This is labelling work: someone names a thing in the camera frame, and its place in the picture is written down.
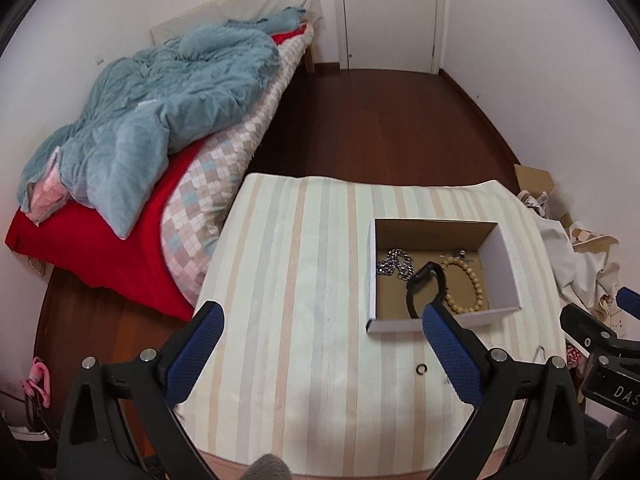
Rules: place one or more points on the black wrist band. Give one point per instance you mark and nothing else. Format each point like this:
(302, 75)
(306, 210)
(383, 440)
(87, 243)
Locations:
(411, 296)

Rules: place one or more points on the black white patterned cloth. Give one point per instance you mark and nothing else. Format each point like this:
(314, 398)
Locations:
(534, 202)

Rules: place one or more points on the white cardboard box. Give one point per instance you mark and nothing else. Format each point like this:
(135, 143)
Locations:
(500, 272)

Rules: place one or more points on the striped pastel tablecloth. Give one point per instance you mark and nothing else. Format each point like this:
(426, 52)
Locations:
(300, 310)

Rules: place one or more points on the pink slipper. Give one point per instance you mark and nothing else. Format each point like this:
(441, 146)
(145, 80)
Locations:
(37, 382)

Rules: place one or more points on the pink pillow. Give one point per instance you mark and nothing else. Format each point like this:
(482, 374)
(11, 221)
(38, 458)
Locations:
(42, 195)

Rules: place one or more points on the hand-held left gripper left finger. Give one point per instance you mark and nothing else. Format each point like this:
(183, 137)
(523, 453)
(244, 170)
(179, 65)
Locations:
(202, 330)

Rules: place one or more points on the brown cardboard box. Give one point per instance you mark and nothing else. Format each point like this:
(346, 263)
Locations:
(535, 177)

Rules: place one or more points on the small silver jewelry piece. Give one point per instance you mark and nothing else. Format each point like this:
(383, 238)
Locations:
(458, 255)

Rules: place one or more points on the light blue blanket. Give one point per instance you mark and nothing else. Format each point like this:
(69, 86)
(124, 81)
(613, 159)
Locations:
(165, 110)

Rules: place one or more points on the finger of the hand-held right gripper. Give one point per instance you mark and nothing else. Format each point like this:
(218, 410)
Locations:
(629, 301)
(582, 321)

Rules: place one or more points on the grey cloth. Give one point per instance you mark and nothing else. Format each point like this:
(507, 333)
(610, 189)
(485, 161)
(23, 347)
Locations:
(267, 467)

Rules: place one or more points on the white door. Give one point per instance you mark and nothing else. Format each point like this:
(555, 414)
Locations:
(390, 10)

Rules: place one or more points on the red bed sheet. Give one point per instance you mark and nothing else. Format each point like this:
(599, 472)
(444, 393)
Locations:
(130, 255)

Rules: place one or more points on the checked pastel quilt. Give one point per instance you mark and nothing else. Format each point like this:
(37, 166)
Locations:
(210, 195)

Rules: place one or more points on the thin metal hook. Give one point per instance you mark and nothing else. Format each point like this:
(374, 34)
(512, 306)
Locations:
(542, 352)

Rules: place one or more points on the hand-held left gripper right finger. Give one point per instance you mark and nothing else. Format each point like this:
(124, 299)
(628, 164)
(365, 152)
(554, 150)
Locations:
(445, 342)

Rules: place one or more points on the white cloth pile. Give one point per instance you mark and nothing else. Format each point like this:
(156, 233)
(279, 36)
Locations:
(565, 255)

